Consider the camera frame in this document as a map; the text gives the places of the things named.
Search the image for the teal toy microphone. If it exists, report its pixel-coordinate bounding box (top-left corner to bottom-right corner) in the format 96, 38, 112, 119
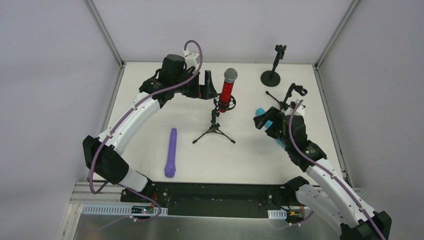
255, 107, 286, 150

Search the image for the red glitter microphone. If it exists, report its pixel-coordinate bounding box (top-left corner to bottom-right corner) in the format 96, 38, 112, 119
218, 68, 238, 113

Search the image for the black tripod shock-mount stand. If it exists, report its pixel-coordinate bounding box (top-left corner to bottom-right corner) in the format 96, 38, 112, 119
192, 93, 237, 144

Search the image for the purple toy microphone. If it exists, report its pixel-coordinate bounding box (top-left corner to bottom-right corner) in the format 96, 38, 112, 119
164, 128, 178, 178

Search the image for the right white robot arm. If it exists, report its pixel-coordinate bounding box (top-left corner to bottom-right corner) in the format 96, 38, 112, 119
253, 107, 392, 240

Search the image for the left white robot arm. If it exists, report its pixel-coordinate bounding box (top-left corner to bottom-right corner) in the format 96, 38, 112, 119
82, 50, 217, 192

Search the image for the black tripod clip stand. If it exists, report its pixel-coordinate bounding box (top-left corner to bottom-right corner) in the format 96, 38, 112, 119
265, 83, 308, 111

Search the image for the black round-base mic stand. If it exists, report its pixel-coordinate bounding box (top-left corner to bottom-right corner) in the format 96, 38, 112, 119
260, 44, 287, 87

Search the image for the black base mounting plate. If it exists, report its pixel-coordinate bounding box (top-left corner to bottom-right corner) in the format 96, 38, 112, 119
120, 182, 306, 219

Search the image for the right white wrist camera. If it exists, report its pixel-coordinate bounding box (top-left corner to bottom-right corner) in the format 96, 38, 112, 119
291, 104, 305, 117

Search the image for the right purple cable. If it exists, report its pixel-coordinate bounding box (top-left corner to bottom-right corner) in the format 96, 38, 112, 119
268, 99, 387, 240

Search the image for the purple cable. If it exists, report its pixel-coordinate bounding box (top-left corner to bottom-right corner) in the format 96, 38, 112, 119
79, 40, 204, 232
268, 99, 387, 240

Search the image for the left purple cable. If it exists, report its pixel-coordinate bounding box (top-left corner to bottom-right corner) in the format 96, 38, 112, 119
79, 40, 204, 232

